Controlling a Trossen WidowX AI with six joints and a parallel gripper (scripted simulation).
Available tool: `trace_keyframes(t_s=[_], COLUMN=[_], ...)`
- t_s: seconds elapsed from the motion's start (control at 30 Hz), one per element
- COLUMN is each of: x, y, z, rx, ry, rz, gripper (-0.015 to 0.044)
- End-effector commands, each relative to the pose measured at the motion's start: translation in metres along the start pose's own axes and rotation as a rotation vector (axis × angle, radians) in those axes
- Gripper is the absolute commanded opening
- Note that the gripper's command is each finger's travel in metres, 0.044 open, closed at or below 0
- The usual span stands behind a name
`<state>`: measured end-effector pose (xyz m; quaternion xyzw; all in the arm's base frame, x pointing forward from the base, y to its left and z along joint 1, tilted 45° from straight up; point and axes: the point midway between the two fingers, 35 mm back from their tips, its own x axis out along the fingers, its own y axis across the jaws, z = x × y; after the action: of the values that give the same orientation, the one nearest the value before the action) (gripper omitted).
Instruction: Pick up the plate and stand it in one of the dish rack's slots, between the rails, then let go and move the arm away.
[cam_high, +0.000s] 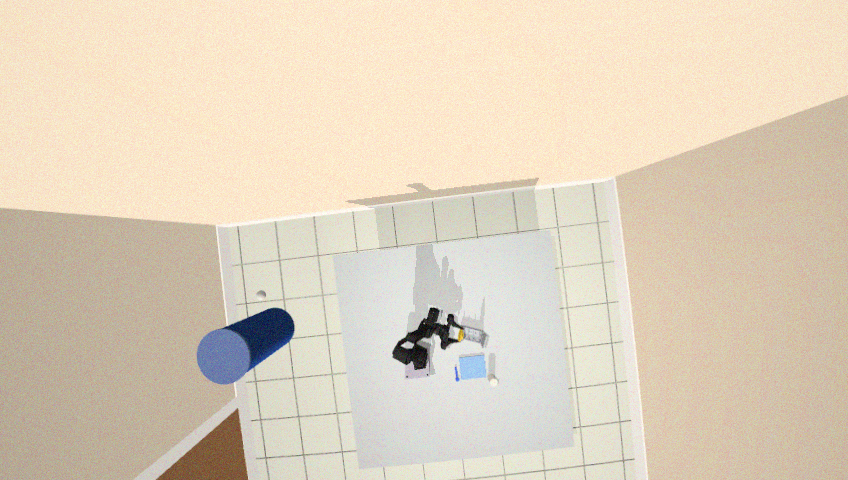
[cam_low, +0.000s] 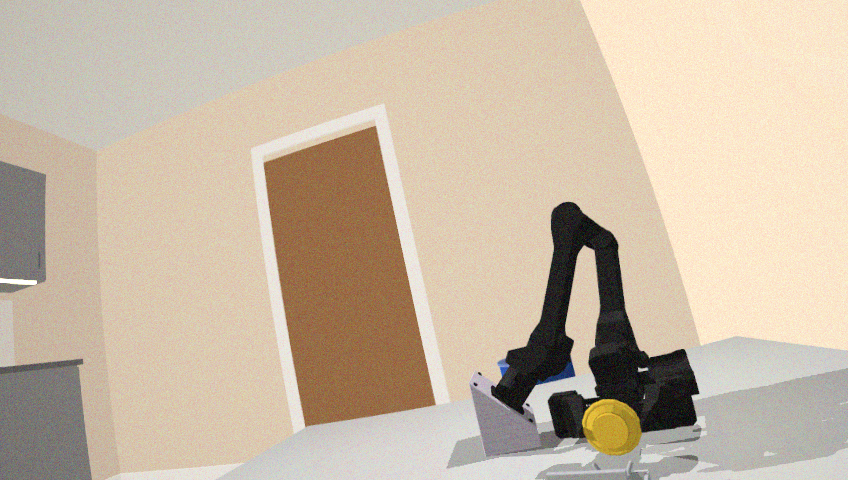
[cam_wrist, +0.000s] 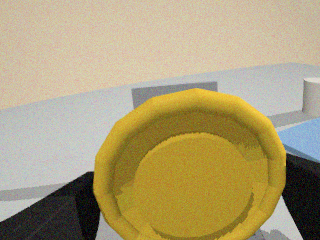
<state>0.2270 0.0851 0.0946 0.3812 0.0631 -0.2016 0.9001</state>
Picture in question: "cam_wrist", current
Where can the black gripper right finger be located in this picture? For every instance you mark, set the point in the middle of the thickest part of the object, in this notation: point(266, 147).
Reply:
point(302, 195)

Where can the white cylinder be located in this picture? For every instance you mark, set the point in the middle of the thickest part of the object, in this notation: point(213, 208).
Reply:
point(311, 96)

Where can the yellow round plate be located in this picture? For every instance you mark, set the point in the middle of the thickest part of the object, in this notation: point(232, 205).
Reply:
point(190, 165)

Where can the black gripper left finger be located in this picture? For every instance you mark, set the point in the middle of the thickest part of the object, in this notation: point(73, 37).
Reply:
point(70, 213)

